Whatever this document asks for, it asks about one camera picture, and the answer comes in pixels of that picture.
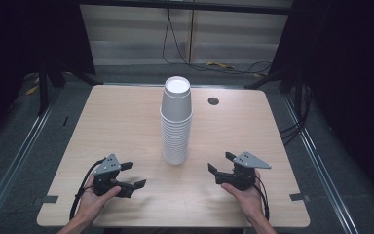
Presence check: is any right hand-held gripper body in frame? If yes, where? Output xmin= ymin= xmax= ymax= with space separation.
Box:
xmin=233 ymin=151 xmax=272 ymax=192

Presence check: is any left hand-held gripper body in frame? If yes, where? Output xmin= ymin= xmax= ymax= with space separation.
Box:
xmin=92 ymin=153 xmax=122 ymax=197

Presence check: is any stack of white paper cups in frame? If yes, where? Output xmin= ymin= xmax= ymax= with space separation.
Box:
xmin=160 ymin=111 xmax=193 ymax=166

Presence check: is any person's right hand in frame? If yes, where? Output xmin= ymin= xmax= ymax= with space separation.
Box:
xmin=221 ymin=169 xmax=268 ymax=222

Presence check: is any person's left hand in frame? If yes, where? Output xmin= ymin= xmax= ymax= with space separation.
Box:
xmin=76 ymin=175 xmax=122 ymax=222

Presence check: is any grey tape strip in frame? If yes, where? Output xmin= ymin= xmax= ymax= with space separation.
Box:
xmin=33 ymin=195 xmax=59 ymax=206
xmin=288 ymin=192 xmax=311 ymax=202

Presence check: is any yellow tape scrap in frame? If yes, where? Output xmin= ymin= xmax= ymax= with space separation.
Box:
xmin=206 ymin=60 xmax=236 ymax=70
xmin=25 ymin=85 xmax=40 ymax=97

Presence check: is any black metal stand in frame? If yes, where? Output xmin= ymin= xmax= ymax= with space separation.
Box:
xmin=243 ymin=66 xmax=307 ymax=98
xmin=38 ymin=61 xmax=104 ymax=115

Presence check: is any dark curtain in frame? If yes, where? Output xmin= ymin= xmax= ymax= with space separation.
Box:
xmin=0 ymin=0 xmax=96 ymax=145
xmin=268 ymin=0 xmax=374 ymax=211

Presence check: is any black metal crossbar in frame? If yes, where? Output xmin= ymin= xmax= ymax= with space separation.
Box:
xmin=77 ymin=0 xmax=294 ymax=16

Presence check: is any right hand-held gripper black cable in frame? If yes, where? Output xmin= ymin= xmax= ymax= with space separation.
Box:
xmin=254 ymin=176 xmax=271 ymax=222

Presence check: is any metal floor rail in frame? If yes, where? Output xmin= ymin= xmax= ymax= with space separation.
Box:
xmin=281 ymin=93 xmax=360 ymax=234
xmin=0 ymin=94 xmax=56 ymax=226

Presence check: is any bundle of black cables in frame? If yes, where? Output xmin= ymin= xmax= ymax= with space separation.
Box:
xmin=280 ymin=83 xmax=312 ymax=146

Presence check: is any black hanging cable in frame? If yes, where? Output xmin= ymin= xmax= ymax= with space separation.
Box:
xmin=161 ymin=9 xmax=274 ymax=76

